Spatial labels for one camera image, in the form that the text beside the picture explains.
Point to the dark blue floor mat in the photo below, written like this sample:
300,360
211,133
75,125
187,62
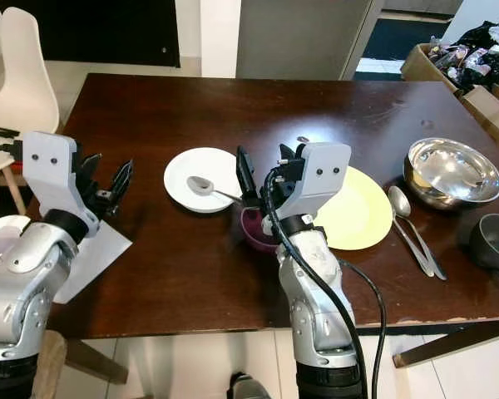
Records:
395,41

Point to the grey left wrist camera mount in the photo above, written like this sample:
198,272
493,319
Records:
50,166

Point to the purple cup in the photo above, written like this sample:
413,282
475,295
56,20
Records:
254,234

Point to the white shallow bowl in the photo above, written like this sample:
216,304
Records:
214,162

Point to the white toilet paper roll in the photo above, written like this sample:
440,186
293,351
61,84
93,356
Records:
0,241

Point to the grey door panel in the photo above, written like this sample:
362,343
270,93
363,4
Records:
303,37

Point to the silver cutlery piece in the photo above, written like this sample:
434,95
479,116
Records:
437,268

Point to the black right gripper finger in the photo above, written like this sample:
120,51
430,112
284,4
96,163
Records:
248,176
289,153

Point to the light wooden table leg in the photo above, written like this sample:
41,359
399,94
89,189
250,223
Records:
98,359

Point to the black plastic fork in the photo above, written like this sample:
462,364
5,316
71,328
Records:
0,130

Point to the large silver spoon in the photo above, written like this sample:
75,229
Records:
399,201

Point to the grey robot foot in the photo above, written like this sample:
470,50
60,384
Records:
249,387

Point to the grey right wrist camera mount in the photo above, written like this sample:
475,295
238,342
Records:
320,179

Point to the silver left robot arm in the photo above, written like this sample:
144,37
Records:
25,283

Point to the yellow plate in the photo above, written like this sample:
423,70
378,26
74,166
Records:
362,212

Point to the brown cardboard box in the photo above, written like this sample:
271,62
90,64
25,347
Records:
416,68

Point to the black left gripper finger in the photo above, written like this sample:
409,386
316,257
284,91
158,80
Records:
90,174
123,184

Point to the black cabinet door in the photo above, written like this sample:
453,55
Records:
87,33

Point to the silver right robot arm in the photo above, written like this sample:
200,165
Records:
316,316

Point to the dark grey cup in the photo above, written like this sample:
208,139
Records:
495,241

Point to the white plastic chair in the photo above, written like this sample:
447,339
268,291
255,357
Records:
25,83

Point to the stainless steel bowl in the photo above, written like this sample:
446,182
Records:
449,170

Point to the small silver spoon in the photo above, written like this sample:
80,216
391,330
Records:
198,184

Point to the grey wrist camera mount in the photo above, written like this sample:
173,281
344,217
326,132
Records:
320,179
50,166

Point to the white paper sheet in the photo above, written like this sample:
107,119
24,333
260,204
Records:
96,258

